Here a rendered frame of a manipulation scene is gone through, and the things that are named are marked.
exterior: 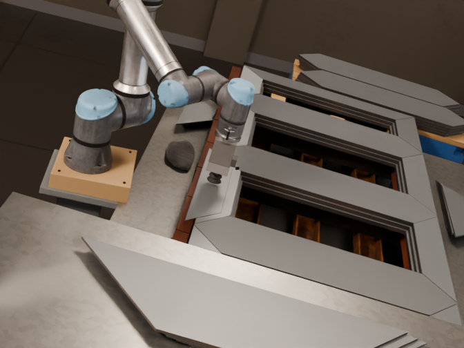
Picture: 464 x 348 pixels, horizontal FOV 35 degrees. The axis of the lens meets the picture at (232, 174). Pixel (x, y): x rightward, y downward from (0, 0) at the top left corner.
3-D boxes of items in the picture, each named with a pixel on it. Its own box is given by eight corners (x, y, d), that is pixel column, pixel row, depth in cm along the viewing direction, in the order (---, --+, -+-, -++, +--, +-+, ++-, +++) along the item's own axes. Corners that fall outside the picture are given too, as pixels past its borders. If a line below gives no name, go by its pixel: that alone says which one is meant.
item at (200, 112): (219, 101, 308) (222, 93, 306) (205, 142, 273) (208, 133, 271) (192, 92, 307) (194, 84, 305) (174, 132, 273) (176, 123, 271)
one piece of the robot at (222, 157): (250, 138, 201) (234, 187, 209) (253, 124, 208) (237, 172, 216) (215, 128, 200) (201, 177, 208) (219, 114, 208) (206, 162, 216)
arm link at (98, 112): (64, 129, 224) (69, 89, 218) (99, 121, 234) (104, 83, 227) (88, 147, 218) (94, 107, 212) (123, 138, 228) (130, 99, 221)
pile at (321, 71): (456, 108, 346) (461, 97, 343) (469, 145, 311) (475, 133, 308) (295, 59, 344) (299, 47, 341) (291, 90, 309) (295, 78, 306)
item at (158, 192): (223, 99, 318) (225, 92, 316) (161, 279, 205) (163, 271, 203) (179, 85, 317) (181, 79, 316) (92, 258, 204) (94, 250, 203)
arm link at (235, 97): (240, 74, 203) (263, 88, 199) (230, 108, 209) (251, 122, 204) (221, 77, 197) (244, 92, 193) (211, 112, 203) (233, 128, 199)
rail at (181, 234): (238, 81, 309) (242, 68, 306) (156, 340, 168) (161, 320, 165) (228, 78, 309) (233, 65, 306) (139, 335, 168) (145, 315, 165)
